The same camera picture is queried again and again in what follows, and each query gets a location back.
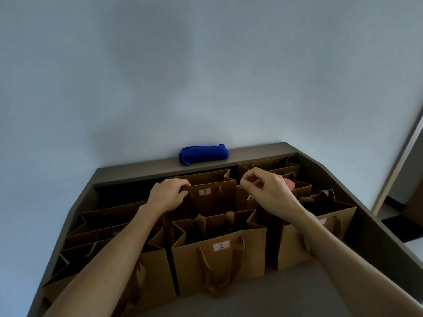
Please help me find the dark floor mat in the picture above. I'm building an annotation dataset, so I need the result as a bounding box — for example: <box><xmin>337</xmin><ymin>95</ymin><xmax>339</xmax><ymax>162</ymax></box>
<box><xmin>381</xmin><ymin>214</ymin><xmax>423</xmax><ymax>243</ymax></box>

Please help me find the person's left hand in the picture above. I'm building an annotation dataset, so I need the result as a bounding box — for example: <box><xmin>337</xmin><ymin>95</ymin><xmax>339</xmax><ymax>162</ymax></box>
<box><xmin>147</xmin><ymin>178</ymin><xmax>192</xmax><ymax>216</ymax></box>

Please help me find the brown cardboard box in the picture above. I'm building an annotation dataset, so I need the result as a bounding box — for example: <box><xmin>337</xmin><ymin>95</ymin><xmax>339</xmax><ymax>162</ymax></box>
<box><xmin>401</xmin><ymin>181</ymin><xmax>423</xmax><ymax>228</ymax></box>

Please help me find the brown labelled carrier bag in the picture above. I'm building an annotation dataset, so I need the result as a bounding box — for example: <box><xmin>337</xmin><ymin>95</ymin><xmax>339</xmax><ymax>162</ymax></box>
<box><xmin>168</xmin><ymin>169</ymin><xmax>239</xmax><ymax>219</ymax></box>

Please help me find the beige door frame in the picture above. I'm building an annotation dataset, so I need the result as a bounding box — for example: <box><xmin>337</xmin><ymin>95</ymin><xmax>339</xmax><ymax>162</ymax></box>
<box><xmin>372</xmin><ymin>112</ymin><xmax>423</xmax><ymax>216</ymax></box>

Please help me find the blue folded cloth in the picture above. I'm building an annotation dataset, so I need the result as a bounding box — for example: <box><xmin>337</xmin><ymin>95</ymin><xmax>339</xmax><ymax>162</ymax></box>
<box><xmin>179</xmin><ymin>144</ymin><xmax>229</xmax><ymax>166</ymax></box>

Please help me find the person's left forearm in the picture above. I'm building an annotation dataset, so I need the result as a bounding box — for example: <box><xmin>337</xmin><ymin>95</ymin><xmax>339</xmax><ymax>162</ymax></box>
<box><xmin>42</xmin><ymin>201</ymin><xmax>163</xmax><ymax>317</ymax></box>

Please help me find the grey desk back ledge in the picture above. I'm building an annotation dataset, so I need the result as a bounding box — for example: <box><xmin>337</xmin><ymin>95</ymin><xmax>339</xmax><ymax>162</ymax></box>
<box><xmin>93</xmin><ymin>142</ymin><xmax>300</xmax><ymax>188</ymax></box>

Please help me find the person's right hand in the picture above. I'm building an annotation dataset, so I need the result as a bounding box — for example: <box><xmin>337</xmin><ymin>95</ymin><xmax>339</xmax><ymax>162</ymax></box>
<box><xmin>240</xmin><ymin>168</ymin><xmax>299</xmax><ymax>222</ymax></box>

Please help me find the person's right forearm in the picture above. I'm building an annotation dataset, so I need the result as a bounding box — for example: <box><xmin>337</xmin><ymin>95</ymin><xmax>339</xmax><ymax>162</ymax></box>
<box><xmin>282</xmin><ymin>201</ymin><xmax>423</xmax><ymax>317</ymax></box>

